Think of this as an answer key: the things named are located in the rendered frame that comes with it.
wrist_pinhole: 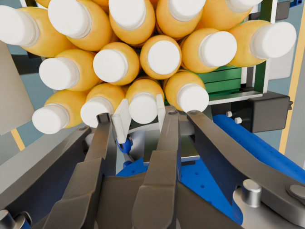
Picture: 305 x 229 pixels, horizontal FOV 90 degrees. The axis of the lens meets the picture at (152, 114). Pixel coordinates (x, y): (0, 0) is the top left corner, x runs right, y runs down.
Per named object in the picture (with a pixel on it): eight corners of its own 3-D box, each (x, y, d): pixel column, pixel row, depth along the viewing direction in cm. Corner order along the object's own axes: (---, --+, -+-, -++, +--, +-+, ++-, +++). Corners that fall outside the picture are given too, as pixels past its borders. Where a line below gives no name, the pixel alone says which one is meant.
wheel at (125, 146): (126, 157, 34) (133, 153, 35) (121, 140, 33) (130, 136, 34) (117, 150, 38) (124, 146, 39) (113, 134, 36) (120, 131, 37)
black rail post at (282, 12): (247, 30, 34) (275, 21, 26) (248, 14, 33) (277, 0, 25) (257, 28, 33) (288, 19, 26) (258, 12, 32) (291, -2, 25)
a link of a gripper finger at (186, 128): (167, 123, 13) (203, 118, 13) (163, 106, 17) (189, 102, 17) (169, 139, 13) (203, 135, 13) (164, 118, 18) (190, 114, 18)
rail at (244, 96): (76, 119, 35) (69, 124, 32) (74, 116, 35) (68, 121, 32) (253, 94, 33) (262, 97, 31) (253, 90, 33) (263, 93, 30)
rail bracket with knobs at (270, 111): (220, 117, 41) (241, 135, 31) (220, 90, 38) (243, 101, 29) (258, 112, 40) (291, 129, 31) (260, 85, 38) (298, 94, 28)
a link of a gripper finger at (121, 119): (125, 143, 15) (118, 144, 15) (131, 118, 22) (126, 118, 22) (119, 115, 14) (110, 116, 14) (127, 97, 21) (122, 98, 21)
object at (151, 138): (146, 139, 39) (145, 173, 28) (145, 131, 39) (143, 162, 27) (185, 134, 39) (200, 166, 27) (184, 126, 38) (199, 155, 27)
